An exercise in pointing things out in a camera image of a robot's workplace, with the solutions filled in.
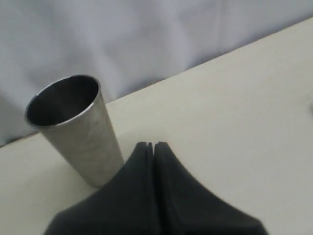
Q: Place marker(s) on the stainless steel tumbler cup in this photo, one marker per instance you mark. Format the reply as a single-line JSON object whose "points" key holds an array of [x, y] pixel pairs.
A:
{"points": [[71, 114]]}

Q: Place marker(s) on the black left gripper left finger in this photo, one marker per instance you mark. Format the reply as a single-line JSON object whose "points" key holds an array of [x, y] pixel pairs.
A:
{"points": [[126, 205]]}

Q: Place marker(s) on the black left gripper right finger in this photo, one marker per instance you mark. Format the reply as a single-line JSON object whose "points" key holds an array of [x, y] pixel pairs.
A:
{"points": [[186, 207]]}

